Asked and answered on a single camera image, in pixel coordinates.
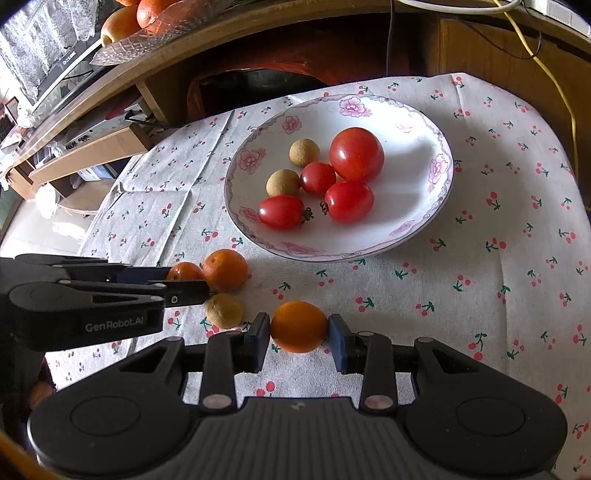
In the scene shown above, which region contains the silver media player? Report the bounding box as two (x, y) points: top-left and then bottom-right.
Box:
(65, 113), (149, 149)

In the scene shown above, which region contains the oval red cherry tomato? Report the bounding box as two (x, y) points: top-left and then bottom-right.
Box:
(321, 180), (375, 224)
(257, 195), (315, 230)

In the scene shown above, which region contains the large red tomato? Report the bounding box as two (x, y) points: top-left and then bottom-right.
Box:
(329, 127), (385, 182)

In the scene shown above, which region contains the dark red seat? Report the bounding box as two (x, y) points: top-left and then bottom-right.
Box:
(187, 60), (333, 125)

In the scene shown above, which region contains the cherry print tablecloth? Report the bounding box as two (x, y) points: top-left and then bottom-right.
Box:
(44, 73), (591, 476)

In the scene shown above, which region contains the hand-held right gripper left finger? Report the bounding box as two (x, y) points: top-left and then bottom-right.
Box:
(117, 313), (271, 413)

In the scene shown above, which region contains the brown longan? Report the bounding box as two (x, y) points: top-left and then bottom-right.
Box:
(206, 292), (244, 330)
(266, 169), (302, 197)
(289, 138), (321, 168)

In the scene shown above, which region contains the yellow red apple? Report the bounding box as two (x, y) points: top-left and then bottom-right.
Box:
(100, 6), (141, 46)

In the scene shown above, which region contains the white power strip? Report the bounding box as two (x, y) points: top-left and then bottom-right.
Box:
(526, 0), (591, 29)

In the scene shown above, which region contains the yellow cable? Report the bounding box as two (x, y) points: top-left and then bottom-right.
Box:
(492, 0), (580, 181)

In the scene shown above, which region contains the small orange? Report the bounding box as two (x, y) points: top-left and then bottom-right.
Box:
(202, 248), (249, 292)
(166, 261), (205, 282)
(270, 300), (329, 354)

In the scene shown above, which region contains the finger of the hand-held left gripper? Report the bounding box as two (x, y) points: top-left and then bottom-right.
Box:
(8, 278), (212, 311)
(15, 253), (173, 284)

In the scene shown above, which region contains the glass fruit bowl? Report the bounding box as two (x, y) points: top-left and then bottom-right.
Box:
(90, 0), (204, 68)

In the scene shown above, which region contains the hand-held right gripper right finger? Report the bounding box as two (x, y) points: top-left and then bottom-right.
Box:
(327, 314), (496, 413)

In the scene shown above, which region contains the round red cherry tomato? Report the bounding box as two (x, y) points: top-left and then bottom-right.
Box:
(300, 161), (337, 195)

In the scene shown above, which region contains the black flat screen television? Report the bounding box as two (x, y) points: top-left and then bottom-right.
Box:
(0, 4), (105, 116)

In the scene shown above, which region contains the large orange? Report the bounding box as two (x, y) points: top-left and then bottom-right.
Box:
(136, 0), (178, 29)

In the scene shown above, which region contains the white floral plate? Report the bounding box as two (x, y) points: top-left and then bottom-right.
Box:
(224, 93), (455, 264)

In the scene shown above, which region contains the black cable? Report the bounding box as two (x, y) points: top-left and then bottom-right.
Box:
(386, 0), (396, 77)

